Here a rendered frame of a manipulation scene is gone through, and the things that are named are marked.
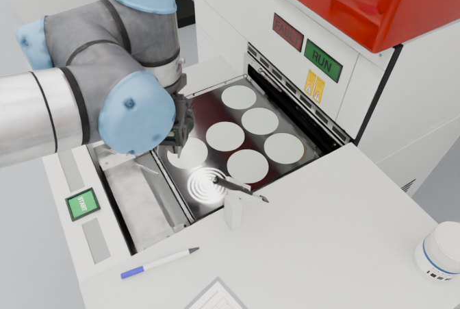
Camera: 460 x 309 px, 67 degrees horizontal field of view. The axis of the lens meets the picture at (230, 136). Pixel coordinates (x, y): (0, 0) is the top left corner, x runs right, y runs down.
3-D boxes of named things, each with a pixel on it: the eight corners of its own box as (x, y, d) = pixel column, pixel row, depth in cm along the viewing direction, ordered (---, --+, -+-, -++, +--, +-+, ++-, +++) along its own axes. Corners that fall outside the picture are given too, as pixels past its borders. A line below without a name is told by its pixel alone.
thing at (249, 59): (246, 74, 114) (248, 49, 106) (338, 168, 89) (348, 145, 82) (242, 75, 113) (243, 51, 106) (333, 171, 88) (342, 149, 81)
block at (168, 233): (172, 232, 74) (171, 226, 71) (179, 246, 72) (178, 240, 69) (137, 251, 71) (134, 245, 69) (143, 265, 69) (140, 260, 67)
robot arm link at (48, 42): (32, 60, 33) (136, 23, 37) (2, 15, 39) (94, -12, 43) (62, 120, 39) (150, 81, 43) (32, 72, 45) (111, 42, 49)
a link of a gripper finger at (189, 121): (170, 139, 66) (165, 107, 60) (172, 132, 68) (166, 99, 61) (195, 140, 66) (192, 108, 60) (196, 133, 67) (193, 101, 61)
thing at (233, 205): (247, 203, 69) (251, 164, 59) (258, 218, 67) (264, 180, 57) (221, 217, 67) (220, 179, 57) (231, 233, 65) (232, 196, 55)
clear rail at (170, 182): (135, 117, 94) (134, 114, 93) (198, 227, 73) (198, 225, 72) (131, 119, 94) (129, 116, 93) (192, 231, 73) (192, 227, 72)
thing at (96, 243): (77, 118, 103) (59, 82, 93) (145, 283, 73) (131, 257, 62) (44, 130, 100) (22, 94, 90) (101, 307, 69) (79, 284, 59)
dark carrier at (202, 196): (246, 78, 105) (246, 77, 104) (320, 156, 86) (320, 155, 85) (138, 119, 93) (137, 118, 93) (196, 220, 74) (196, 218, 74)
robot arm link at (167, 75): (134, 35, 53) (187, 38, 52) (139, 59, 56) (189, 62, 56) (122, 66, 48) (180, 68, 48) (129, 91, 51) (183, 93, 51)
